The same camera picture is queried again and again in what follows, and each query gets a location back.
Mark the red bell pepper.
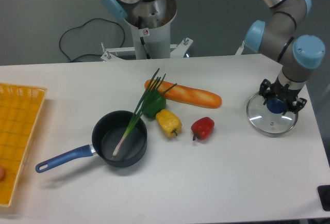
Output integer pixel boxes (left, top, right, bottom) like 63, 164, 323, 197
191, 117, 215, 141

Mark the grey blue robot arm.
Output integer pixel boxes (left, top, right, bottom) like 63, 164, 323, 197
101, 0, 325, 114

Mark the black floor cable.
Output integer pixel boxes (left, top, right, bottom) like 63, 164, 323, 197
59, 18, 126, 62

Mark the green spring onion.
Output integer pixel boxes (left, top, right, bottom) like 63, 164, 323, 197
112, 68, 166, 157

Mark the glass pot lid blue knob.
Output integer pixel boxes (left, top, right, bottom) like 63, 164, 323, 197
246, 91, 299, 137

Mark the yellow woven basket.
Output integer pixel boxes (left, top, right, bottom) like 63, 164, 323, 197
1, 83, 47, 207

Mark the green bell pepper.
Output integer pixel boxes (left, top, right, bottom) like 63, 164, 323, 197
142, 90, 166, 119

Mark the dark saucepan blue handle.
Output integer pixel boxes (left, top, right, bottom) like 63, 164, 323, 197
35, 110, 147, 173

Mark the black device at table corner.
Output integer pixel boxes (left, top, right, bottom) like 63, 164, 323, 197
317, 185, 330, 212

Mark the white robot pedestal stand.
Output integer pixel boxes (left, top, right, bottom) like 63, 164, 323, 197
100, 0, 246, 61

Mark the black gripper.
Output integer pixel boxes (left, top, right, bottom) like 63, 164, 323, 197
258, 79, 307, 116

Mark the yellow bell pepper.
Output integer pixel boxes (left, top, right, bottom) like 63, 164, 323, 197
156, 109, 182, 138

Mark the orange baguette bread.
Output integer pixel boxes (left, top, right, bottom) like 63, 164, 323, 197
144, 79, 223, 109

